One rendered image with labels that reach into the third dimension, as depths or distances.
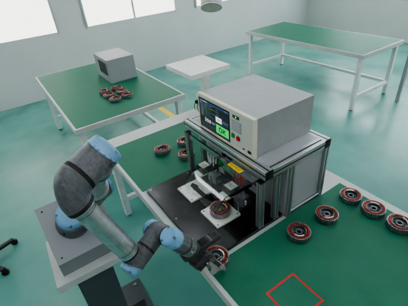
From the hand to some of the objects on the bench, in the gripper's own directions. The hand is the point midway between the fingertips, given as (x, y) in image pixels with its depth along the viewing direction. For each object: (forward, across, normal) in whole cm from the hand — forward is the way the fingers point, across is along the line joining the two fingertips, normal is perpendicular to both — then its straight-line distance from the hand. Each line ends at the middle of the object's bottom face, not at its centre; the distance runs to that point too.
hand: (217, 258), depth 135 cm
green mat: (+29, -100, +33) cm, 110 cm away
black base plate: (+17, -36, +15) cm, 42 cm away
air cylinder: (+22, -24, +27) cm, 42 cm away
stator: (+20, -101, +19) cm, 104 cm away
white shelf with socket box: (+47, -126, +63) cm, 149 cm away
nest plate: (+14, -24, +15) cm, 31 cm away
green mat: (+27, +29, +33) cm, 52 cm away
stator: (+13, -24, +15) cm, 31 cm away
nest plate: (+14, -48, +15) cm, 52 cm away
